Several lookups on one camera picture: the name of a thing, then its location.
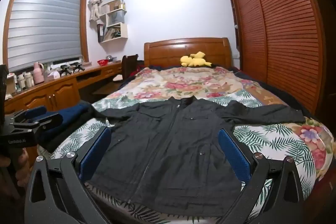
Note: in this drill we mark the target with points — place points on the folded blue garment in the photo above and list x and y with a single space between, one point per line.
68 116

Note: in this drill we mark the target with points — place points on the wooden louvered wardrobe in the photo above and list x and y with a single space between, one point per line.
283 29

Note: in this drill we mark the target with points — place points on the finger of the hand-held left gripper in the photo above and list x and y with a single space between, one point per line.
44 121
36 111

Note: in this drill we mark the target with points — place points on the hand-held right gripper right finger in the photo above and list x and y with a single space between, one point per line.
235 155

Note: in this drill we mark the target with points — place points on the dark wooden chair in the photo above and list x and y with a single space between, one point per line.
130 64

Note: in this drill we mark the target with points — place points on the dark blue blanket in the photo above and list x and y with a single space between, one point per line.
273 90

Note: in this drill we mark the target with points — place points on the black clamp tool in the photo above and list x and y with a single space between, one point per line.
78 67
65 69

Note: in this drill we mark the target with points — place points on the wooden window frame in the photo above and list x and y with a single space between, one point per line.
84 29

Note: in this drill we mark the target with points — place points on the black jacket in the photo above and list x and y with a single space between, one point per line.
168 148

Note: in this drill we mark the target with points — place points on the yellow plush toy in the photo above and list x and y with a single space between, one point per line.
194 61

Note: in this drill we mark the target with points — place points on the pink thermos jug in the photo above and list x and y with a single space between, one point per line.
38 74

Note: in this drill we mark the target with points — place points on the person's left hand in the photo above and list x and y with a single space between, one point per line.
23 169

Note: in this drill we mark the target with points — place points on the white bottle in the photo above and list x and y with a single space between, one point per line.
29 79
21 81

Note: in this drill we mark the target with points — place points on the floral leaf print bedspread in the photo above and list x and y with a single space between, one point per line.
183 85

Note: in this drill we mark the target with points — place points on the red cloth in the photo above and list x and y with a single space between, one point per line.
134 72

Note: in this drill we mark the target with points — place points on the wooden desk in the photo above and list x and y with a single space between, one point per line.
63 87

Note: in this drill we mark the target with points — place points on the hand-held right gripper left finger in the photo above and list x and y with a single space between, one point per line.
95 153

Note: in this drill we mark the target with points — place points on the white wall shelf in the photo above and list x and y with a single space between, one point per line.
122 32

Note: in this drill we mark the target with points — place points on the red basket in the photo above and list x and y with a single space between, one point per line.
103 63

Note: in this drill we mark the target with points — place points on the wooden headboard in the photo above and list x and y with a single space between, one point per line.
168 53

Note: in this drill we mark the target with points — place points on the grey window blind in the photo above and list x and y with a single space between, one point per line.
44 22

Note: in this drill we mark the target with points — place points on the tied beige curtain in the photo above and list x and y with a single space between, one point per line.
95 6

